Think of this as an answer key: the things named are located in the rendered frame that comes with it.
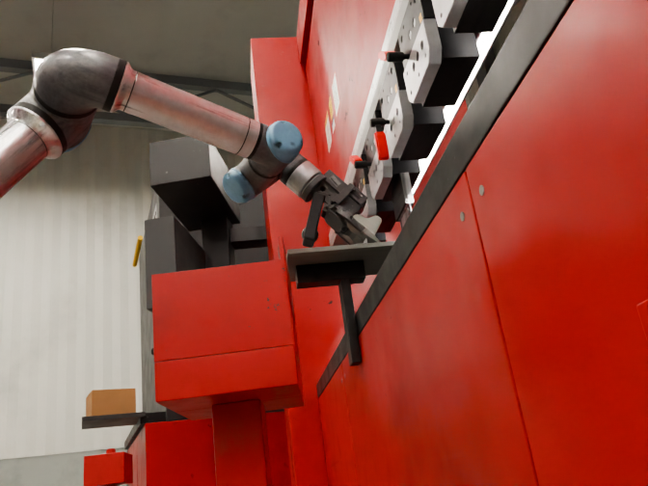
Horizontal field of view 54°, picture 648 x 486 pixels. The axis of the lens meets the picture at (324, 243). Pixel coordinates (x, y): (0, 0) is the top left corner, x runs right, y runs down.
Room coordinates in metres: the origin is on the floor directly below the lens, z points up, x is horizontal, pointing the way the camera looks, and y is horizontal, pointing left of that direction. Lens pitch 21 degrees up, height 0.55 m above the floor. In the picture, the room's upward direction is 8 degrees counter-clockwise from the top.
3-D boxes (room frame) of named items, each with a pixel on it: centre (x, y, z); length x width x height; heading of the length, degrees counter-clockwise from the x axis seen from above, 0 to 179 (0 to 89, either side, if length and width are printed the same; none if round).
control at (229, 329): (0.81, 0.13, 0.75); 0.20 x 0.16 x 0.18; 3
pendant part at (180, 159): (2.48, 0.51, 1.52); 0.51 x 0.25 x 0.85; 176
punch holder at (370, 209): (1.53, -0.15, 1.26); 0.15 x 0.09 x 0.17; 9
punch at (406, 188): (1.31, -0.19, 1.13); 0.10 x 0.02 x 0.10; 9
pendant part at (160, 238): (2.44, 0.60, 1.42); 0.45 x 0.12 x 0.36; 176
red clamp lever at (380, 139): (1.15, -0.15, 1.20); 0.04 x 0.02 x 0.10; 99
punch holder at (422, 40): (0.94, -0.24, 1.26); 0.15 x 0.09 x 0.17; 9
